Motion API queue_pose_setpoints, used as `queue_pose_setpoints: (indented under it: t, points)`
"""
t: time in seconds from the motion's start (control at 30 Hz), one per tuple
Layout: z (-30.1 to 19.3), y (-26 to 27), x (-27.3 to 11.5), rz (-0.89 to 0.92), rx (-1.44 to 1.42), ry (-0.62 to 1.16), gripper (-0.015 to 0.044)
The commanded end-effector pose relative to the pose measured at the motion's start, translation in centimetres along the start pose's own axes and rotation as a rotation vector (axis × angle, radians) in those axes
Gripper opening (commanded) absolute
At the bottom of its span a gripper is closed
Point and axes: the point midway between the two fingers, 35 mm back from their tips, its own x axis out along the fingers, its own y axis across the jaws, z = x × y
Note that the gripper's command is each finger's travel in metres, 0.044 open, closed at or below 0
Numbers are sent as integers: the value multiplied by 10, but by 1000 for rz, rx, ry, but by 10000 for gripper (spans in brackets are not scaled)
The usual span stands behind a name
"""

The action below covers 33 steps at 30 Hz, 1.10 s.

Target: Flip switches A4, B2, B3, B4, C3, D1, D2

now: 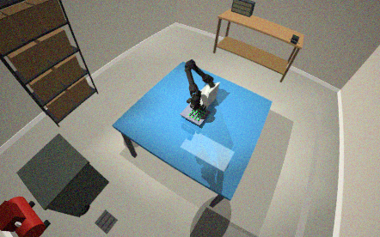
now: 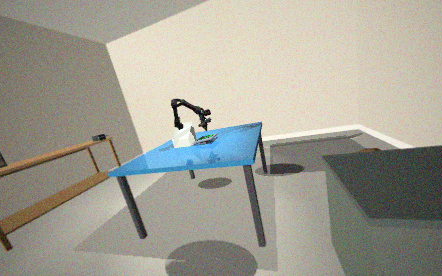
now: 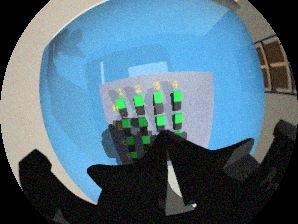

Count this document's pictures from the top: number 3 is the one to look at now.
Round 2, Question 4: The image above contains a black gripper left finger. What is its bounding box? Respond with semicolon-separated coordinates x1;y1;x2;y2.
86;129;169;209

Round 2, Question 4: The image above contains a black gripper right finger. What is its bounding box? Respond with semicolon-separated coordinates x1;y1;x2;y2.
165;129;254;206

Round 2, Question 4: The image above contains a grey switch panel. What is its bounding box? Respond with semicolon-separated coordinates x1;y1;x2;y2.
98;71;214;165

